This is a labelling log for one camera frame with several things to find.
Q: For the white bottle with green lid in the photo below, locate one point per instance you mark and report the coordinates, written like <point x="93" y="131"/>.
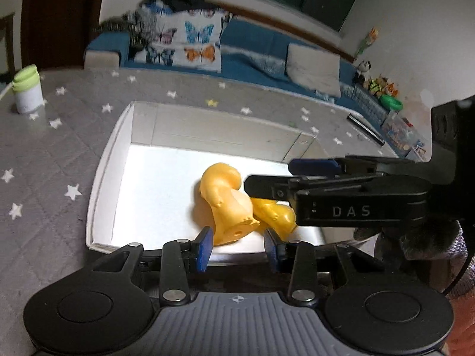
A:
<point x="26" y="92"/>

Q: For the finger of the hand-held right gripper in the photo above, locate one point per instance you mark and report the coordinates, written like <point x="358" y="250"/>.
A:
<point x="313" y="167"/>
<point x="334" y="196"/>

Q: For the row of small plush toys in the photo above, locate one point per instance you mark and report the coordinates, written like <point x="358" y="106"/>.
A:
<point x="382" y="86"/>

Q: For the grey furry blanket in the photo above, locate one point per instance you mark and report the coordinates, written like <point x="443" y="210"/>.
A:
<point x="126" y="26"/>

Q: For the black stick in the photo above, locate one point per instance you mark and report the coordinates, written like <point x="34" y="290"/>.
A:
<point x="365" y="129"/>

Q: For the panda plush toy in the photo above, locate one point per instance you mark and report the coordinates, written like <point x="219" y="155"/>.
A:
<point x="363" y="69"/>

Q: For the dark wooden door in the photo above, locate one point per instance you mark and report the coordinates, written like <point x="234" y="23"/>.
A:
<point x="59" y="18"/>

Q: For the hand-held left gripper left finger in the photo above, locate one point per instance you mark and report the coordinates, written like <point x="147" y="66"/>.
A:
<point x="204" y="250"/>

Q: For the clear plastic toy box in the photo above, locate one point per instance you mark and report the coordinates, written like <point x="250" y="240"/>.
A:
<point x="406" y="137"/>

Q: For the person's right hand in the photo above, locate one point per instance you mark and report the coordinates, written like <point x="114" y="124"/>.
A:
<point x="419" y="239"/>

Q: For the wooden chair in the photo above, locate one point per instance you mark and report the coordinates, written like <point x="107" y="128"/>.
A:
<point x="8" y="44"/>

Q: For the large yellow toy figure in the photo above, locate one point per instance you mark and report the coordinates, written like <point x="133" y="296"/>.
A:
<point x="222" y="200"/>

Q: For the butterfly print pillow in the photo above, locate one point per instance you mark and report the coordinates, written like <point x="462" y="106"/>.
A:
<point x="185" y="40"/>

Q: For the grey star tablecloth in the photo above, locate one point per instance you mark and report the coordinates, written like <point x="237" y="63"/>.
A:
<point x="55" y="163"/>

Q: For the orange flower toy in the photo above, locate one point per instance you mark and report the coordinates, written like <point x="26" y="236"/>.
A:
<point x="369" y="39"/>

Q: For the white cardboard box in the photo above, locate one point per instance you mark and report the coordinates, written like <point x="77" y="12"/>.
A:
<point x="156" y="178"/>

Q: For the person's right forearm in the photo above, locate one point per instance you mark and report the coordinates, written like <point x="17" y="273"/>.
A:
<point x="464" y="322"/>

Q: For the white cushion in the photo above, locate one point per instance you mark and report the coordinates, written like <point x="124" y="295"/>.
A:
<point x="315" y="68"/>

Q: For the green bowl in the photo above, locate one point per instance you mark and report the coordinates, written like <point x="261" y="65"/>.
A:
<point x="391" y="102"/>

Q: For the small yellow toy figure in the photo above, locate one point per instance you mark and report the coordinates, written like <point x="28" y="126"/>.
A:
<point x="276" y="215"/>

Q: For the blue sofa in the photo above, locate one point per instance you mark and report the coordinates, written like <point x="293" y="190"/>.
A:
<point x="256" y="63"/>

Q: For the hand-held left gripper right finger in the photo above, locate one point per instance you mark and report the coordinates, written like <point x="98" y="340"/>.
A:
<point x="272" y="252"/>

